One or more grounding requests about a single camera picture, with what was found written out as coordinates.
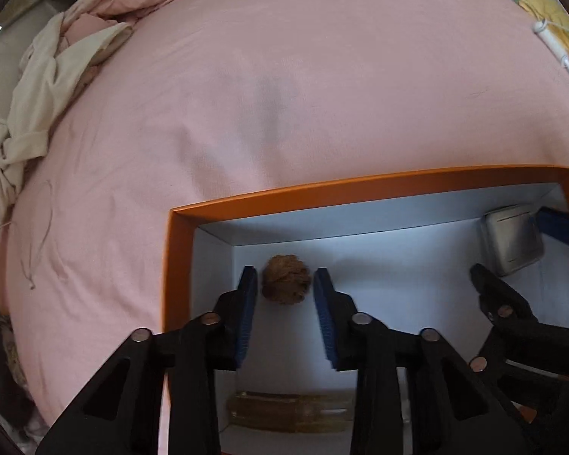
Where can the glass perfume bottle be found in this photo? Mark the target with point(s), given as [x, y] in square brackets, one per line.
[289, 412]

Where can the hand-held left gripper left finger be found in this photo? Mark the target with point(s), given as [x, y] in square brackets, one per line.
[246, 317]

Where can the dark patterned cloth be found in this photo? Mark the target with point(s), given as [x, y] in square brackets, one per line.
[0, 365]

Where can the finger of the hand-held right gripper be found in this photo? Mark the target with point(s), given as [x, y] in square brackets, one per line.
[507, 298]
[562, 227]

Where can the orange cardboard box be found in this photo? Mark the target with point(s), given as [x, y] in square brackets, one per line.
[360, 185]

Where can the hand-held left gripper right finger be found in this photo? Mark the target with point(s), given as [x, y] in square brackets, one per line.
[325, 317]

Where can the brown walnut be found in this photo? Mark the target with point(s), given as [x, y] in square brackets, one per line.
[287, 278]

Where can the silver metal box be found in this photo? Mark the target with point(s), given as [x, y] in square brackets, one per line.
[507, 241]

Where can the cream cloth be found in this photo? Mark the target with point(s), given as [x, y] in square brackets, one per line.
[33, 118]

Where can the pink bed sheet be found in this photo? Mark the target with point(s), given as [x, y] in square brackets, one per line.
[265, 80]

